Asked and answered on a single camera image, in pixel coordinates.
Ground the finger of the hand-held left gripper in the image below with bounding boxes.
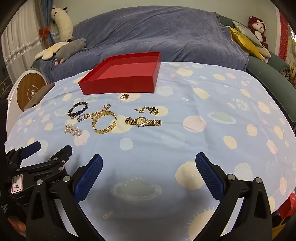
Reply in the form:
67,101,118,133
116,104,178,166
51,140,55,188
20,141,42,161
48,145,73,168

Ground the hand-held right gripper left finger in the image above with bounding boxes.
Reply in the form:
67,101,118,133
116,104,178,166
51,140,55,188
25,153,105,241

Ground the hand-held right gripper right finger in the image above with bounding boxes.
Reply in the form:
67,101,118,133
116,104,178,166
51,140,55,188
191,152,274,241

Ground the pearl bracelet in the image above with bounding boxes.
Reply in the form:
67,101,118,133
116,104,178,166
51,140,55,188
63,123,82,137

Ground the gold link bangle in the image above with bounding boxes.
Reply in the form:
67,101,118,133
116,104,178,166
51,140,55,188
92,112,117,134

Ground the black bead bracelet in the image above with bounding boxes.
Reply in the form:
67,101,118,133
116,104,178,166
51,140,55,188
68,101,89,119

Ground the gold chain with charm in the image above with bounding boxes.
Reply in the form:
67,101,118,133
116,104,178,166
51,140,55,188
84,109,117,120

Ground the gold wristwatch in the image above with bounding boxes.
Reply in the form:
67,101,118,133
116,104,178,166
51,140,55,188
125,116,162,127

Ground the red cardboard box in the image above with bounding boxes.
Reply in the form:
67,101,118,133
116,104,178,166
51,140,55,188
78,52,161,95

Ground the gold necklace with black clover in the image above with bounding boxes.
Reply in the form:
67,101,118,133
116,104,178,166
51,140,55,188
134,106,159,115

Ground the person's left hand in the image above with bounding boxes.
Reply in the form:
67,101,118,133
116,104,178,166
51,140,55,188
7,217,27,239

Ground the grey flat case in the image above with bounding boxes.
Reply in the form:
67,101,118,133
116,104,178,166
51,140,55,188
24,83,56,109

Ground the light blue printed tablecloth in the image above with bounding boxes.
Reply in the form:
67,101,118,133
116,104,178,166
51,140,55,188
5,61,295,241

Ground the white device with wooden disc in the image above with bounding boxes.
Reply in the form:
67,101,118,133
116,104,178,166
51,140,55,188
6,70,49,136

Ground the red patterned cloth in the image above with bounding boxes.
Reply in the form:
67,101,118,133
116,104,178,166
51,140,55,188
272,191,296,239

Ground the flower shaped cushion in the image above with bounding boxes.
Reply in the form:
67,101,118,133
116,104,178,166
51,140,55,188
35,42,69,61

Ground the grey plush toy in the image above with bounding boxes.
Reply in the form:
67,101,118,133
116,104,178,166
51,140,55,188
54,38,87,64

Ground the white sheer curtain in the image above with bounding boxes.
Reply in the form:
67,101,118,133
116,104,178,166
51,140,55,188
1,3,55,79

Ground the green sofa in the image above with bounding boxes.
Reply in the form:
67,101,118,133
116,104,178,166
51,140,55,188
218,15,296,121

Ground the white cow plush toy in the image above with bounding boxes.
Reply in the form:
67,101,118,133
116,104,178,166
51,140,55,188
51,5,74,42

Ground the blue curtain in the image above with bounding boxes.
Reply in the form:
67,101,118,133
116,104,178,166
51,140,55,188
38,0,61,44

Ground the yellow pillow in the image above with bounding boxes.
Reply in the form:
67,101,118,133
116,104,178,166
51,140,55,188
229,27,264,61

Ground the blue-grey sofa blanket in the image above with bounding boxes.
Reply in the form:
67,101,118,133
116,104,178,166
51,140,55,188
40,5,249,82

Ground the grey pillow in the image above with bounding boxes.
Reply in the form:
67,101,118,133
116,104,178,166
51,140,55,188
231,20,263,47

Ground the red monkey plush toy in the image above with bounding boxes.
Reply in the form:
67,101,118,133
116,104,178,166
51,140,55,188
248,16,271,58

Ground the red patterned wall hanging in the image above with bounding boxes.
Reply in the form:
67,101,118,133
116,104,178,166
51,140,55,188
277,10,296,63

